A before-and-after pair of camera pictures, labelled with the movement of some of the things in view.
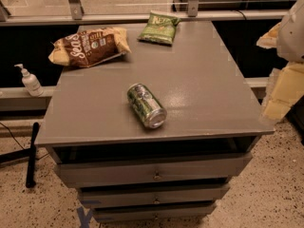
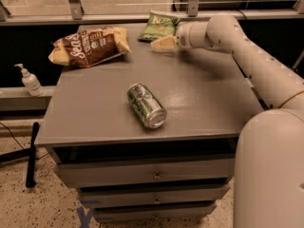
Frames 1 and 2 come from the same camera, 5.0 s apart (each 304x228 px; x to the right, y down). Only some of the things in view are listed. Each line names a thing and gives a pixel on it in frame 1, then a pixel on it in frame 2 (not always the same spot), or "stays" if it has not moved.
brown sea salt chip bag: x=90 y=47 stays
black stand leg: x=30 y=168 stays
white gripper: x=293 y=37 to x=182 y=37
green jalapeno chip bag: x=159 y=29 stays
